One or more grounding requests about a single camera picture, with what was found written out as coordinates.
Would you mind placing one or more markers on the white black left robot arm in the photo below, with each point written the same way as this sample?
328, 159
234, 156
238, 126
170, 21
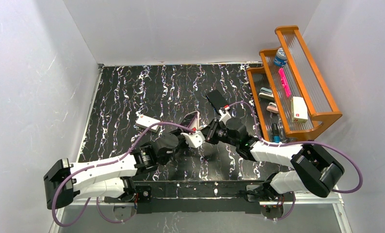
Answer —
65, 181

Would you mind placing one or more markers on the orange wooden tiered rack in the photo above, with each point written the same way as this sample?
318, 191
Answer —
304, 79

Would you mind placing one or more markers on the black blue marker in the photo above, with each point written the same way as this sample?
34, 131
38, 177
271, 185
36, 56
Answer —
275, 133

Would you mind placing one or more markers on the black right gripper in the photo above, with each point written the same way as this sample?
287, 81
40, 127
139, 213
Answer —
212, 131

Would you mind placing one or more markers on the pink highlighter pen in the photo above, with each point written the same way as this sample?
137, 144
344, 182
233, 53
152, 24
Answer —
284, 82

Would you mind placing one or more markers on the beige phone case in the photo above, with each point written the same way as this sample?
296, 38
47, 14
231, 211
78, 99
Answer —
196, 123

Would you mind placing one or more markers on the teal grey stapler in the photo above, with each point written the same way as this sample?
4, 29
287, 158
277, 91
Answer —
266, 93

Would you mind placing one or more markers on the blue white bottle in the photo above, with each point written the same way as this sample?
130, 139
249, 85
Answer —
280, 58

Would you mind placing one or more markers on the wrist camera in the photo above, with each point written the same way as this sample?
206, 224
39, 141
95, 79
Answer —
195, 139
224, 114

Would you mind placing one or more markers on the purple smartphone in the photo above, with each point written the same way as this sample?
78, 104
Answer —
189, 119

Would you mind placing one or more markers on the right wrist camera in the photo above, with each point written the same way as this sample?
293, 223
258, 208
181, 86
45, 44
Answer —
224, 114

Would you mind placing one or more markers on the white box on rack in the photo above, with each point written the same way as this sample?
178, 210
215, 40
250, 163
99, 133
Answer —
299, 111

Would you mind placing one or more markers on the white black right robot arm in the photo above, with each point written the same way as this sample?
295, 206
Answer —
313, 168

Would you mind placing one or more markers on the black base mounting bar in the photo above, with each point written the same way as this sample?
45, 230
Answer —
206, 196

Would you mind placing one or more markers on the black phone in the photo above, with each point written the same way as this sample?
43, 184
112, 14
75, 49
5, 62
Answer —
217, 100

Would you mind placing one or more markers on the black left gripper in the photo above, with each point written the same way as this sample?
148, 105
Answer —
186, 132

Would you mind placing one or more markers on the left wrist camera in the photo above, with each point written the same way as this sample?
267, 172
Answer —
195, 139

